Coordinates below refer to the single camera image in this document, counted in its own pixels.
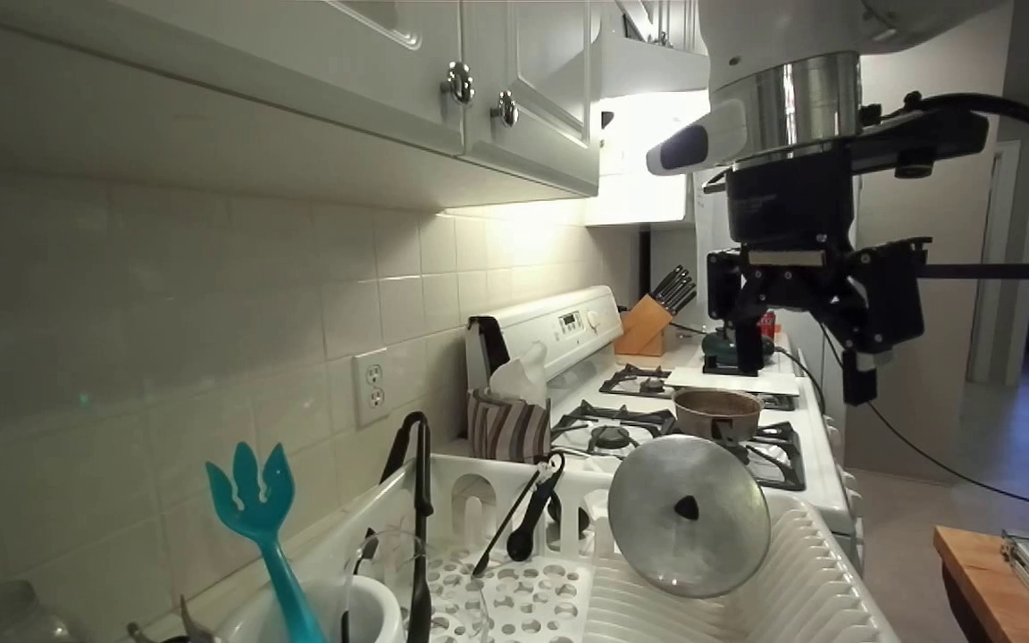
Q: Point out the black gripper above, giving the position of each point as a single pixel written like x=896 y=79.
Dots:
x=787 y=201

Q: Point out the metal spoon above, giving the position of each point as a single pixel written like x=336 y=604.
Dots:
x=367 y=552

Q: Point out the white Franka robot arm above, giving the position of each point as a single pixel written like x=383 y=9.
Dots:
x=796 y=74

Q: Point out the dark green kettle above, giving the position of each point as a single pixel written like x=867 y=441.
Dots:
x=716 y=359

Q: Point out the brown cooking pot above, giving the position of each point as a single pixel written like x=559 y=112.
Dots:
x=716 y=417

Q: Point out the wooden knife block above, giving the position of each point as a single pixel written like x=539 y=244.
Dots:
x=643 y=326

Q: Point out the white range hood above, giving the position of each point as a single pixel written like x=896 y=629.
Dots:
x=643 y=156

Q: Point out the glass pot lid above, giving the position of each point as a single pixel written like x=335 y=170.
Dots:
x=657 y=521

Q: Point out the white gas stove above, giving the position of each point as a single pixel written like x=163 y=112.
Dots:
x=537 y=326

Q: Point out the white plastic dish rack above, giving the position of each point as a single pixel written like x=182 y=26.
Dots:
x=824 y=585

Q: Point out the white towel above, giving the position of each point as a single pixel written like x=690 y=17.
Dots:
x=519 y=378

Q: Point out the black ladle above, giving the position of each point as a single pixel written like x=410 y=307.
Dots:
x=529 y=531

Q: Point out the metal cabinet knob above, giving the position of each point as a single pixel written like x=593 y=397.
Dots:
x=505 y=107
x=460 y=79

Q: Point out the teal slotted spatula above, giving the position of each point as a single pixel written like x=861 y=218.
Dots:
x=256 y=503

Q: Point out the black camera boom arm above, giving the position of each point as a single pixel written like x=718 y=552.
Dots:
x=1000 y=272

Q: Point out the white hallway door frame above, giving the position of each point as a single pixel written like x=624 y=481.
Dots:
x=997 y=217

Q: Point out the white wall outlet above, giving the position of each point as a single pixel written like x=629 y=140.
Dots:
x=374 y=386

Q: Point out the white wall cabinet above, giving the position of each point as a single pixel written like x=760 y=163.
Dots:
x=179 y=74

